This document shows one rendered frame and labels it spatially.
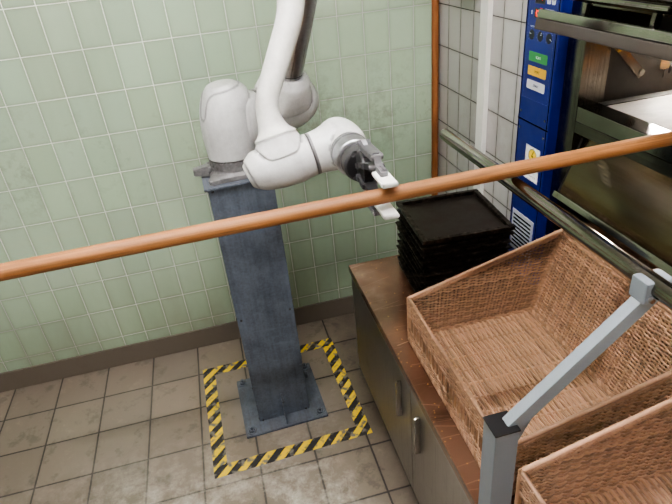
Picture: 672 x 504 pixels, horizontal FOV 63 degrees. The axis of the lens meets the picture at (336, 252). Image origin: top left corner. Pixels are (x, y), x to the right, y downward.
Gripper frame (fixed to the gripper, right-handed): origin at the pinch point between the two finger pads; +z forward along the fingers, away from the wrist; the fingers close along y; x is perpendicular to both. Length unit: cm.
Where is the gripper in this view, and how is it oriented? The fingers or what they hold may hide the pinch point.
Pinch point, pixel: (386, 195)
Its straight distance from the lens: 105.6
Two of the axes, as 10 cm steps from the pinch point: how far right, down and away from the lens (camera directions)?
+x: -9.7, 2.0, -1.7
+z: 2.5, 4.8, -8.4
